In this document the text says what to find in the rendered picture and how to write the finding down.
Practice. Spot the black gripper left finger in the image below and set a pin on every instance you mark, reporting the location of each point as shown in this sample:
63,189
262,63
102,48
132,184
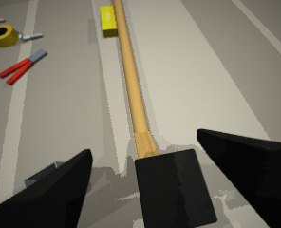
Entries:
54,201

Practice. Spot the yellow ring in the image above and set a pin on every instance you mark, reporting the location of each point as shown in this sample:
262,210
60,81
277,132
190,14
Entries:
8,36

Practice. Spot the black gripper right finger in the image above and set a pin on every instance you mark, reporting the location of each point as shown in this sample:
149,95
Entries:
253,166

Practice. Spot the long wooden scraper with black blade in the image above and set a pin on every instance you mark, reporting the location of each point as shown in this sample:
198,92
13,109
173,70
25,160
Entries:
173,192

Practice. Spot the red-handled pliers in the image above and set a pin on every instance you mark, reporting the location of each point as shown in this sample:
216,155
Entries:
23,67

